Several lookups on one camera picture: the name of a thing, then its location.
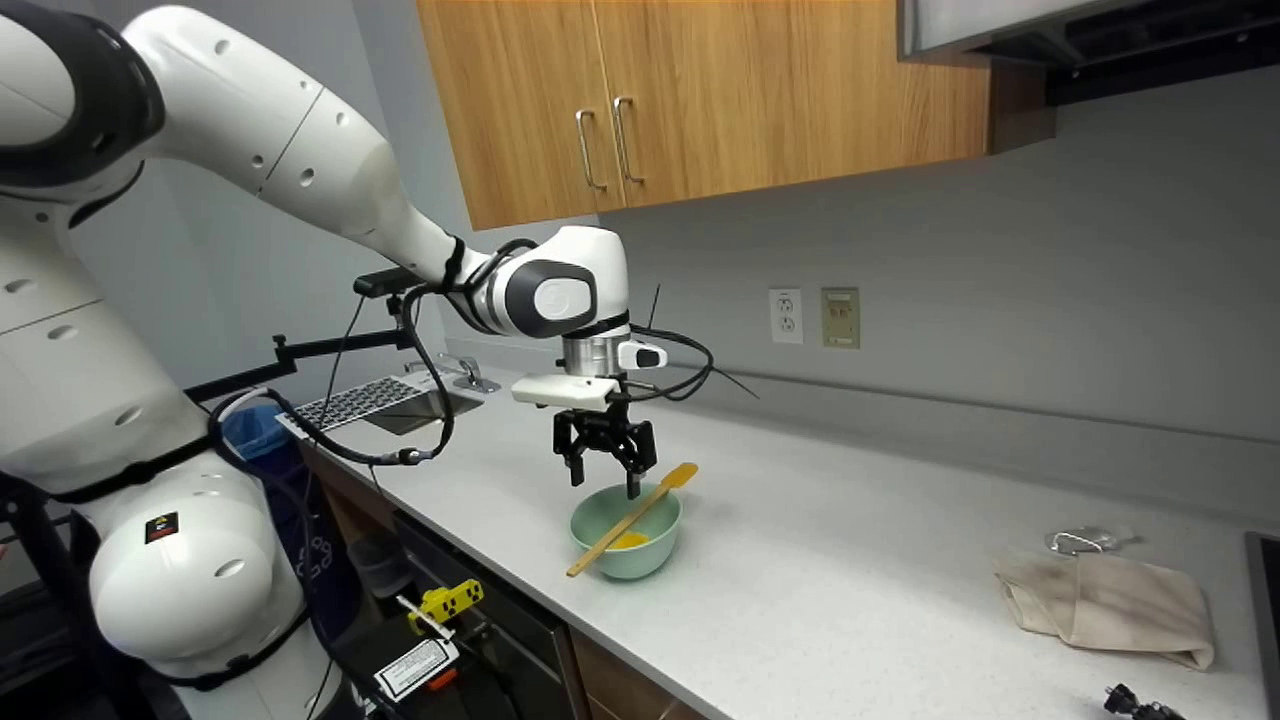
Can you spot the black camera on stand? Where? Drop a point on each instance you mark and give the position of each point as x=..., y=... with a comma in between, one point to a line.
x=394, y=285

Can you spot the yellow food in bowl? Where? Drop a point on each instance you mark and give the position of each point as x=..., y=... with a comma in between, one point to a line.
x=628, y=541

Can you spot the small black object on counter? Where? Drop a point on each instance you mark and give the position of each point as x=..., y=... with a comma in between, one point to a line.
x=1129, y=704

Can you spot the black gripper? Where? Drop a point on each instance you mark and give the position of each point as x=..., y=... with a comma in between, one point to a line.
x=600, y=432

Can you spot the beige folded cloth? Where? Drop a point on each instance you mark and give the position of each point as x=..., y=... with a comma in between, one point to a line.
x=1115, y=605

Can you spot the yellow black tool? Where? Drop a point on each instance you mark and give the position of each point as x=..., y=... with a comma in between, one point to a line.
x=444, y=601

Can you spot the wooden upper cabinet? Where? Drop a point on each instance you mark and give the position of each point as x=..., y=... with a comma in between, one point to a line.
x=604, y=107

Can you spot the yellow wooden-handled spatula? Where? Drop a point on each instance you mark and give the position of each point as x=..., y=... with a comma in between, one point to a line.
x=647, y=503

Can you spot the black range hood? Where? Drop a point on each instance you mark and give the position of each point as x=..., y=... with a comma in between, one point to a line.
x=1098, y=48

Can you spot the white wall power outlet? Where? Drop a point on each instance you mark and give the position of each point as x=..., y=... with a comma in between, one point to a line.
x=785, y=313

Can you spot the beige wall switch plate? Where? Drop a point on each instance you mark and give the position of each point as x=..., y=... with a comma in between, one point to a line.
x=843, y=319

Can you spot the steel kitchen sink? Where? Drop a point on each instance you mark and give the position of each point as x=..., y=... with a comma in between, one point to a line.
x=404, y=402

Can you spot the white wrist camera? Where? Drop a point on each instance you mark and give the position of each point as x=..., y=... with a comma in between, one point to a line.
x=594, y=374

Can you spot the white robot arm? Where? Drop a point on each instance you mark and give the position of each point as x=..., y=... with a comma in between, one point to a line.
x=190, y=574

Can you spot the green mixing bowl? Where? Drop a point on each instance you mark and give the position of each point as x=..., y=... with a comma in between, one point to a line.
x=641, y=550

